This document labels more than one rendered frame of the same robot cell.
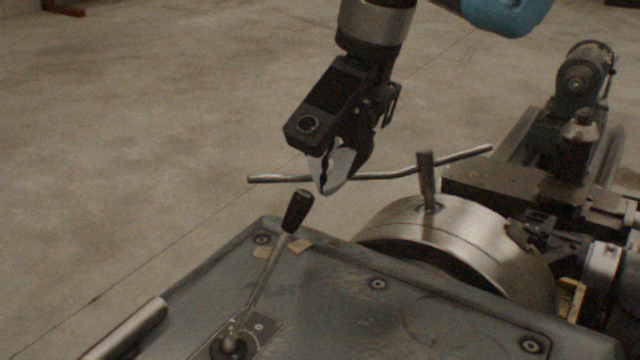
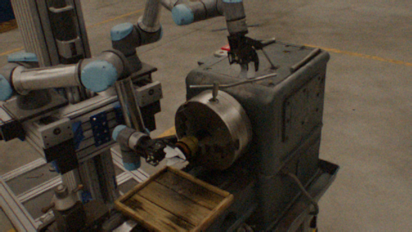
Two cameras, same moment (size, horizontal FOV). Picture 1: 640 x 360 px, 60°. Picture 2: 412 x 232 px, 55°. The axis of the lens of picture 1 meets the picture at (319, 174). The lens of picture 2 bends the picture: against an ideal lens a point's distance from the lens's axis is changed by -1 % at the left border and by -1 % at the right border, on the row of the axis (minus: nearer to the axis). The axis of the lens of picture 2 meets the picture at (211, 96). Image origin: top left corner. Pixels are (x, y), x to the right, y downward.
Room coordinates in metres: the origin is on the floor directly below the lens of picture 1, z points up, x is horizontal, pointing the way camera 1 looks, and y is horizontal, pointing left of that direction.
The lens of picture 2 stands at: (1.99, 0.03, 1.93)
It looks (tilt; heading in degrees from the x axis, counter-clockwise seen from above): 27 degrees down; 188
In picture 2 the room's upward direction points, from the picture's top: 4 degrees counter-clockwise
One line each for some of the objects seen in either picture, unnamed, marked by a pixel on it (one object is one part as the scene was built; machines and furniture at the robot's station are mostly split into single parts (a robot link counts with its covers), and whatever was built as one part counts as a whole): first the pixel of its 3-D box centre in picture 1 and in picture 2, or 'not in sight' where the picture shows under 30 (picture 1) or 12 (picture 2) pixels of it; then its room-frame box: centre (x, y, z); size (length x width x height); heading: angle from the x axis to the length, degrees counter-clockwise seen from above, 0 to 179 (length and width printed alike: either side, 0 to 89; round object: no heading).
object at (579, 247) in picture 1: (548, 246); (152, 149); (0.75, -0.39, 1.08); 0.12 x 0.09 x 0.08; 58
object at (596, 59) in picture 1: (576, 94); not in sight; (1.64, -0.81, 1.01); 0.30 x 0.20 x 0.29; 148
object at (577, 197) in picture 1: (564, 188); (80, 226); (1.08, -0.56, 0.99); 0.20 x 0.10 x 0.05; 148
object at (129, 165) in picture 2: (639, 337); (132, 154); (0.64, -0.52, 0.98); 0.11 x 0.08 x 0.11; 178
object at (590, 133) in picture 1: (581, 128); (63, 198); (1.10, -0.58, 1.13); 0.08 x 0.08 x 0.03
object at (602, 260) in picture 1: (599, 264); (140, 141); (0.70, -0.45, 1.08); 0.08 x 0.05 x 0.08; 148
